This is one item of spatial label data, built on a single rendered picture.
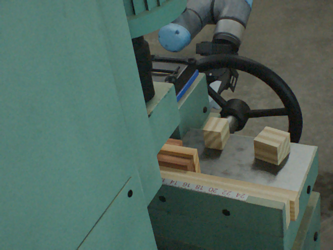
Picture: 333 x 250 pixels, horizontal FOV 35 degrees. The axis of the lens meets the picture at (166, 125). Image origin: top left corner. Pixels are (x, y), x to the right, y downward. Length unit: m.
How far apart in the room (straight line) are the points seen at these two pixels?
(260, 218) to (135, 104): 0.25
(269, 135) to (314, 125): 1.62
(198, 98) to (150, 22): 0.39
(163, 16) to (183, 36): 0.67
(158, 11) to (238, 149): 0.36
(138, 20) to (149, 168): 0.18
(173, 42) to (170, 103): 0.55
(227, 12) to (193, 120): 0.45
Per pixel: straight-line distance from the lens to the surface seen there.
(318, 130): 2.44
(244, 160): 0.87
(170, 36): 1.28
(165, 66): 0.96
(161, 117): 0.74
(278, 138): 0.85
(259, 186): 0.76
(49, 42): 0.40
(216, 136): 0.88
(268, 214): 0.72
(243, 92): 2.73
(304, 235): 0.88
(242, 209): 0.73
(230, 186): 0.75
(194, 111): 0.96
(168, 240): 0.85
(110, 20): 0.54
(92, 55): 0.45
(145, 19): 0.60
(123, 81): 0.57
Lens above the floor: 1.45
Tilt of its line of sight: 34 degrees down
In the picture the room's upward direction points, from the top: 11 degrees counter-clockwise
